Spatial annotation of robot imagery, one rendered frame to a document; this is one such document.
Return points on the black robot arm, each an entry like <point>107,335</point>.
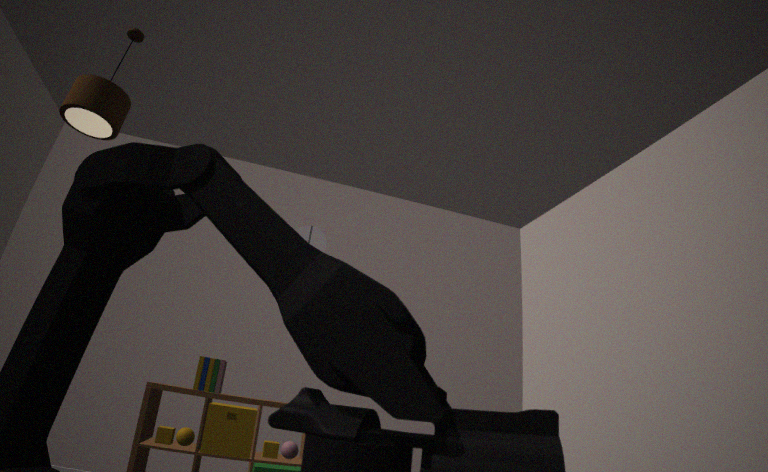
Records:
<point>354,333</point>

